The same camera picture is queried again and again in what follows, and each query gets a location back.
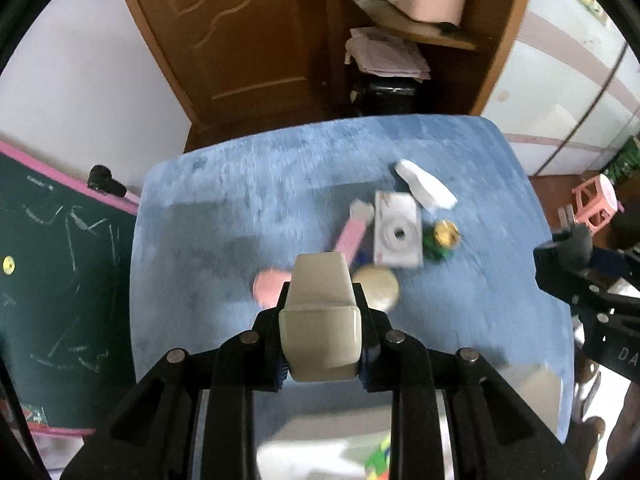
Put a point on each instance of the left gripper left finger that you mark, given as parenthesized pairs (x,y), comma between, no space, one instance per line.
(192,415)

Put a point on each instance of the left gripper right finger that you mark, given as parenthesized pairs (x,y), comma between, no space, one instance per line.
(453,412)

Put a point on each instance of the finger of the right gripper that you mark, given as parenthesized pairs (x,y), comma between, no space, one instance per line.
(563,271)

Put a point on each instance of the colourful rubik's cube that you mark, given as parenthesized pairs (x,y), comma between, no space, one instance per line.
(377,465)

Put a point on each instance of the gold round tin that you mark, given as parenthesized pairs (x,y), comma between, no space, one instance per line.
(379,285)

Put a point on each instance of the beige rounded plastic box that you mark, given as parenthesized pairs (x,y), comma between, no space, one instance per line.
(320,323)

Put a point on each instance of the white toy digital camera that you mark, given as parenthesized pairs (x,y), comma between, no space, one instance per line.
(397,238)

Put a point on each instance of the pink plastic stool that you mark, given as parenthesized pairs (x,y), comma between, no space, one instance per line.
(596,203)

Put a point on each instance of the green gold perfume bottle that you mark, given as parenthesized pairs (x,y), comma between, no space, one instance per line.
(440,238)

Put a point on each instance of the white folded plastic piece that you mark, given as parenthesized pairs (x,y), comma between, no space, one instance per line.
(428,191)

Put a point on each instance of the pink round compact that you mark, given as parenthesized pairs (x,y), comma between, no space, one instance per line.
(267,286)

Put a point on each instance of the blue plush table cloth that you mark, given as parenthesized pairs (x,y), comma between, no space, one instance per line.
(210,220)

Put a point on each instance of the pink ruler strip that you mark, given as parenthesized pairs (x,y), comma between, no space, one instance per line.
(350,239)

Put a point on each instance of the white tag piece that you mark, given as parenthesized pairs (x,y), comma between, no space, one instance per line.
(362,212)

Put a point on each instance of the stack of folded papers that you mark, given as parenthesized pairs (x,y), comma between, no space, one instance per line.
(381,54)

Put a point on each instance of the wooden shelf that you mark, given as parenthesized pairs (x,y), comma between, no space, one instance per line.
(391,20)

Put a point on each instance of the brown wooden door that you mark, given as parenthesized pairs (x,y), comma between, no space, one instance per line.
(234,60)

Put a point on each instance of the green chalkboard pink frame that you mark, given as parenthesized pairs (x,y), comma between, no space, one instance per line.
(65,270)

